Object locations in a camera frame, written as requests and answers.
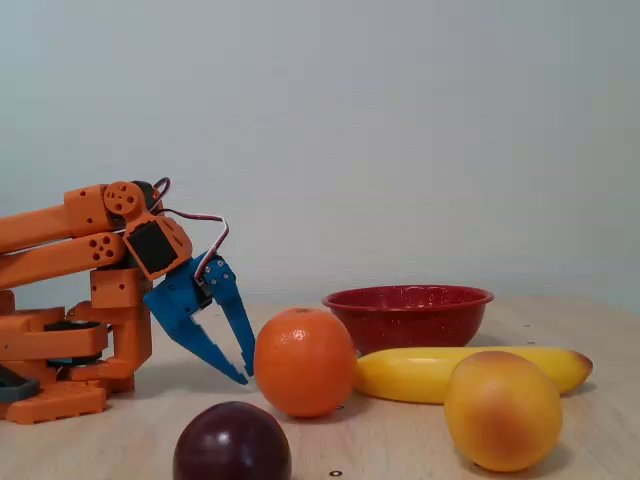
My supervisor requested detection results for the yellow orange peach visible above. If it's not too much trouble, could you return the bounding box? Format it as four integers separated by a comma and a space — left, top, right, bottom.
443, 350, 565, 473

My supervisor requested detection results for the dark purple plum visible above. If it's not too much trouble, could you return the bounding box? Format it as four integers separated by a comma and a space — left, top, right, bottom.
172, 401, 293, 480

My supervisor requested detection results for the red white black servo cable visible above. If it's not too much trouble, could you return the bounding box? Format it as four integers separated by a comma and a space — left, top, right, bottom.
149, 177, 173, 206
160, 207, 231, 284

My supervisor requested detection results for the yellow toy banana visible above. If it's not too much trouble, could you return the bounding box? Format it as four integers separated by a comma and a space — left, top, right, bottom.
353, 345, 595, 405

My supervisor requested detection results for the grey table clamp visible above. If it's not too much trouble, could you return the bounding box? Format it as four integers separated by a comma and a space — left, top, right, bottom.
0, 364, 41, 404

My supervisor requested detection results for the red speckled enamel bowl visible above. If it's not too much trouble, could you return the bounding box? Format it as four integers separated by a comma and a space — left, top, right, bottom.
322, 284, 496, 357

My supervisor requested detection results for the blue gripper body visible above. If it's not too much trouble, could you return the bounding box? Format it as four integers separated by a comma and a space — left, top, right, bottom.
143, 251, 221, 336

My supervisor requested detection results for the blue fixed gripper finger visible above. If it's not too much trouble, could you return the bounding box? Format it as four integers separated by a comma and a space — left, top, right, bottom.
167, 319, 250, 386

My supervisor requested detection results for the orange fruit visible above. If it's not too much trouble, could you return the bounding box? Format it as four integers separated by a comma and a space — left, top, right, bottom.
253, 307, 359, 419

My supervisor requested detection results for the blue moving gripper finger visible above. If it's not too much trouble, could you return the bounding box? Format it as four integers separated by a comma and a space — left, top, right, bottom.
205, 255, 257, 377

